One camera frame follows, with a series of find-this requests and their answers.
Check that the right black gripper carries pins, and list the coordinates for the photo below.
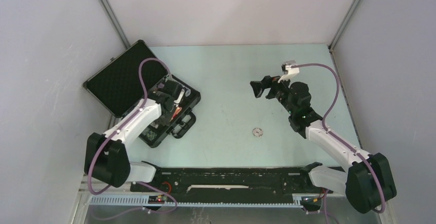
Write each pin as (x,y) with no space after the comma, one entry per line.
(267,82)

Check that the white poker chip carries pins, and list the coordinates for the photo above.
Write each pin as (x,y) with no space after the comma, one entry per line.
(257,132)

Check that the red playing card deck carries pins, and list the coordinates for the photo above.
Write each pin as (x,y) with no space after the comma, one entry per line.
(177,111)

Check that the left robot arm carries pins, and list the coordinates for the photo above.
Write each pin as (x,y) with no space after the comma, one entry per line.
(107,157)

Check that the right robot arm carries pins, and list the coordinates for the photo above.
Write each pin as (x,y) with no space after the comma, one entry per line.
(365,179)

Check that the black poker set case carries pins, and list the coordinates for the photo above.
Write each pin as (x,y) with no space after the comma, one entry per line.
(117,87)

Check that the teal green chip stack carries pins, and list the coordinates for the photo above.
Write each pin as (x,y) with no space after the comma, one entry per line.
(148,135)

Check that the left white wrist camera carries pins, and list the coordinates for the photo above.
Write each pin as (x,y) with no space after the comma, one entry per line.
(180,96)

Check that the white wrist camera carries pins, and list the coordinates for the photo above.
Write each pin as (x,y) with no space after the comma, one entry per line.
(290,70)
(180,96)

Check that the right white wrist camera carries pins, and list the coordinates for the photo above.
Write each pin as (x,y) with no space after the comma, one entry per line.
(290,70)

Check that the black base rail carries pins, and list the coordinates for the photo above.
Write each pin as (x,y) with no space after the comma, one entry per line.
(234,185)

